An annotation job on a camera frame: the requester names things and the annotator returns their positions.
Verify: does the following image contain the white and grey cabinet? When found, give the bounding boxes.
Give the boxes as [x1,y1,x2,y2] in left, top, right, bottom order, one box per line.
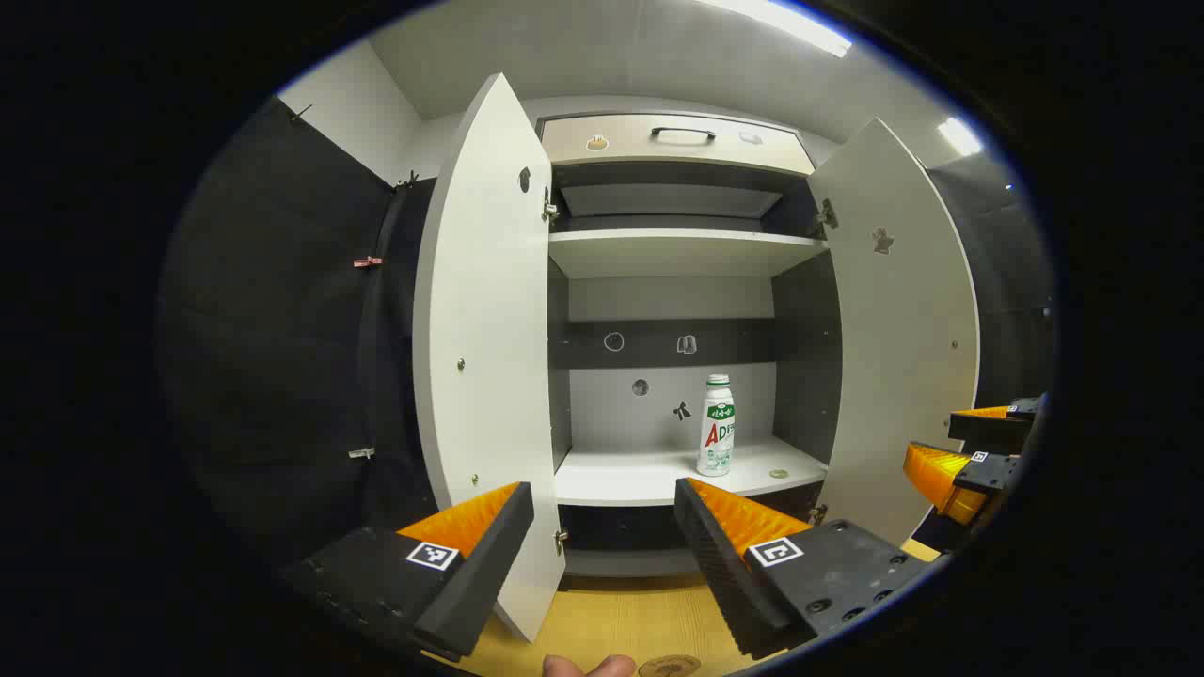
[538,111,843,579]

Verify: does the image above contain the ceiling light panel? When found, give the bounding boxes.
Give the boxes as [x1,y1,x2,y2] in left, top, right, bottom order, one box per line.
[696,0,854,59]
[937,117,984,157]

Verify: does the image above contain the white green-label bottle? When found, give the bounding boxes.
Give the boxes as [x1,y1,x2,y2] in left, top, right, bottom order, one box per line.
[697,374,737,478]

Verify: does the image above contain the beige cabinet drawer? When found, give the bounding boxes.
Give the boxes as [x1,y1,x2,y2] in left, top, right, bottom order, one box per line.
[540,113,816,176]

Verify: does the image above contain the white cabinet door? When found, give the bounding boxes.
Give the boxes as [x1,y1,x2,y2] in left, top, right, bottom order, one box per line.
[807,118,981,548]
[412,73,565,644]

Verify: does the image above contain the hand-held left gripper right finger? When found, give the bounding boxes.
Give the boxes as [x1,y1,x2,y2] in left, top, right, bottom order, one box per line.
[673,478,932,661]

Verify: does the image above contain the black backdrop cloth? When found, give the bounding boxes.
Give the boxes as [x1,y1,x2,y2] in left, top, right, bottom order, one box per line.
[155,94,1059,575]

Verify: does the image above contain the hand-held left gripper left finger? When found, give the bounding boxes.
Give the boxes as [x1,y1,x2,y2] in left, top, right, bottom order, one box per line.
[282,481,535,662]

